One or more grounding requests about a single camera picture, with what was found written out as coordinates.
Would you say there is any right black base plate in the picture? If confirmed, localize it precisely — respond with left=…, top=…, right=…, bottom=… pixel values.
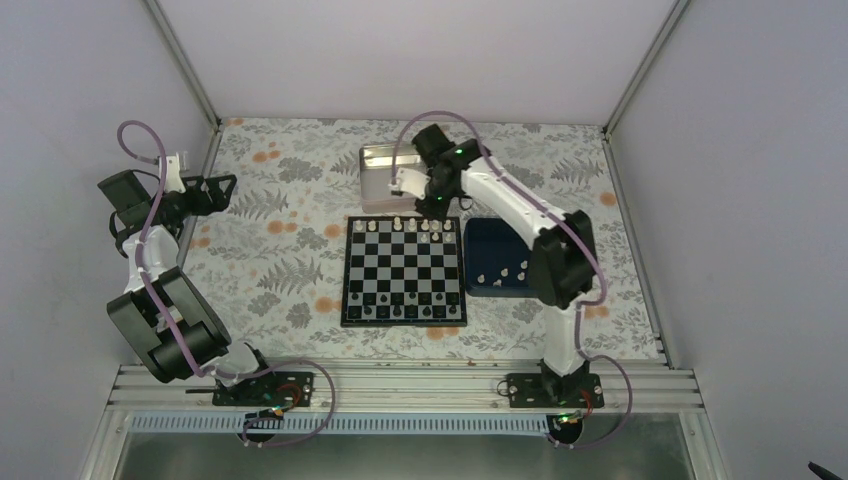
left=505, top=373, right=605, bottom=409

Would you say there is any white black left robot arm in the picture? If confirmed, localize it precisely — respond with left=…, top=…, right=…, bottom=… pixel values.
left=98, top=170, right=279, bottom=405

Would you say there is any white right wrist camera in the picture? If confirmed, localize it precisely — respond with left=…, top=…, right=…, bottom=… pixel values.
left=389, top=168, right=430, bottom=199

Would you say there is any floral patterned table mat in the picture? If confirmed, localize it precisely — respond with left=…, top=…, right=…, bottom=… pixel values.
left=192, top=117, right=664, bottom=364

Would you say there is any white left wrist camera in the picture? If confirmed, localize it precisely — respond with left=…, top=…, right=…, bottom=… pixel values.
left=157, top=152, right=186, bottom=193

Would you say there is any black chess piece row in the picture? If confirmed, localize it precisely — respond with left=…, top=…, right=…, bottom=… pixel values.
left=344, top=292, right=463, bottom=320

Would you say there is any aluminium rail frame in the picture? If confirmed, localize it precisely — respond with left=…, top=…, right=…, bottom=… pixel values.
left=107, top=360, right=704, bottom=413

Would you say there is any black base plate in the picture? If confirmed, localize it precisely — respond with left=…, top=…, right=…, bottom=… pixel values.
left=505, top=373, right=605, bottom=409
left=212, top=372, right=314, bottom=409

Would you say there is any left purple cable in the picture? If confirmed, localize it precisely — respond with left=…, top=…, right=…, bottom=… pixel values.
left=117, top=120, right=339, bottom=449

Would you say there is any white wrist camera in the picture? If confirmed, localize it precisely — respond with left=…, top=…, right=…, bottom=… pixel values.
left=157, top=152, right=186, bottom=193
left=389, top=168, right=430, bottom=199

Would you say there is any blue plastic piece tray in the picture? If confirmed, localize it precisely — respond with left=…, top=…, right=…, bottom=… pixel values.
left=463, top=218, right=537, bottom=299

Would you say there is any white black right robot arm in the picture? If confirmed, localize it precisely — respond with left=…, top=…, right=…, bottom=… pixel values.
left=395, top=124, right=600, bottom=407

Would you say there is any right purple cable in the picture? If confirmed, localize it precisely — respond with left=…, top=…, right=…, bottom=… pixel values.
left=389, top=111, right=635, bottom=450

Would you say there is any purple cable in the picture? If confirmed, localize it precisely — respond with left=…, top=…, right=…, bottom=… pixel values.
left=389, top=111, right=635, bottom=450
left=117, top=120, right=339, bottom=449

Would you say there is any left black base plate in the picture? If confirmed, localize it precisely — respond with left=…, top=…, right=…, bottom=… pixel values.
left=212, top=372, right=314, bottom=409

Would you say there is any pink metal tin box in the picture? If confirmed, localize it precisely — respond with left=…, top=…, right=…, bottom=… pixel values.
left=359, top=144, right=415, bottom=215

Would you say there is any black silver chess board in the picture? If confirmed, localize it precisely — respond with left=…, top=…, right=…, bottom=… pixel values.
left=340, top=216, right=468, bottom=328

